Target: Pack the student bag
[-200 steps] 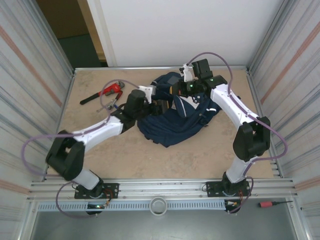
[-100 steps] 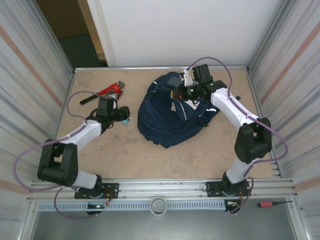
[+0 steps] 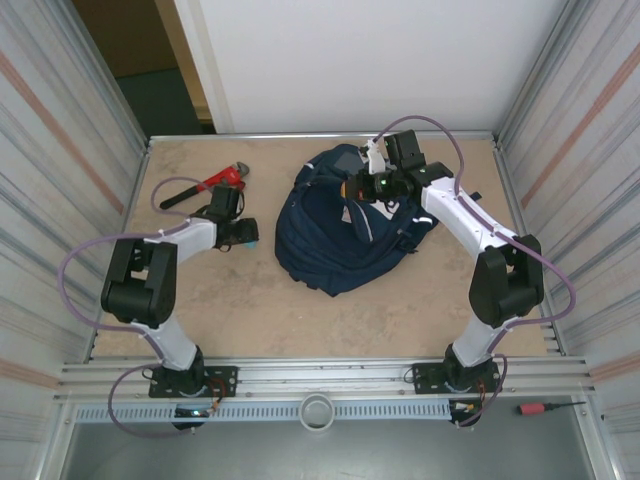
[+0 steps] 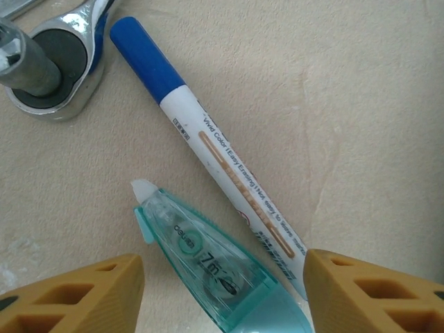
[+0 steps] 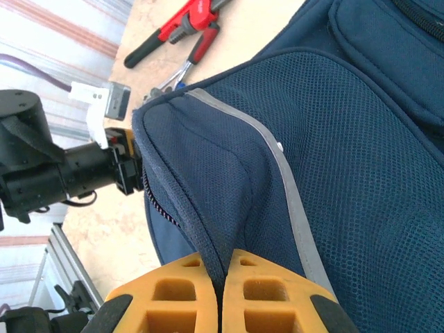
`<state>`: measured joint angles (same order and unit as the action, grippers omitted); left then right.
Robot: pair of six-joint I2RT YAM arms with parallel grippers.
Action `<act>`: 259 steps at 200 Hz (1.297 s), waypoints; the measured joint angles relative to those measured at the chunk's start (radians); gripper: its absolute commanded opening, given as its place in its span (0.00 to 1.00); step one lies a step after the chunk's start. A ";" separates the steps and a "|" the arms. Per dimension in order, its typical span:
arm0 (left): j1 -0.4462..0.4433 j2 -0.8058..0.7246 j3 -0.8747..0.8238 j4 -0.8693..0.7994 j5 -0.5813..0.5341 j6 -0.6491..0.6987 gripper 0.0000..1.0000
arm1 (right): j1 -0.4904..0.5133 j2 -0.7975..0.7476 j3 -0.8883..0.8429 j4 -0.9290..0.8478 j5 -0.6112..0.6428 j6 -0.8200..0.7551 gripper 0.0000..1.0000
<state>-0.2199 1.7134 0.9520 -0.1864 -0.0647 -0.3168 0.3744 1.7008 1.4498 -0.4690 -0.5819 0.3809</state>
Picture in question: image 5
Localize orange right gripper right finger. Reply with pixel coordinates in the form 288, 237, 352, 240
221, 248, 360, 333

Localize wide aluminium frame rail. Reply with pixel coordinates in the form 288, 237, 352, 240
27, 223, 105, 313

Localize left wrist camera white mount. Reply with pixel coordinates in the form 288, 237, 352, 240
68, 80, 132, 150

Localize navy blue student backpack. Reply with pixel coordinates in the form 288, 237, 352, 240
131, 0, 444, 333

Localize red black handled pliers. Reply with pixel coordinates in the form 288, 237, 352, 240
144, 21, 221, 103

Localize red pipe wrench black handle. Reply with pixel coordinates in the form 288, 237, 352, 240
123, 0, 232, 69

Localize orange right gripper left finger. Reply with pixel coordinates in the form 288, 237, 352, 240
81, 251, 223, 333

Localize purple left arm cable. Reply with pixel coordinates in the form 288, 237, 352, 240
0, 53, 72, 93

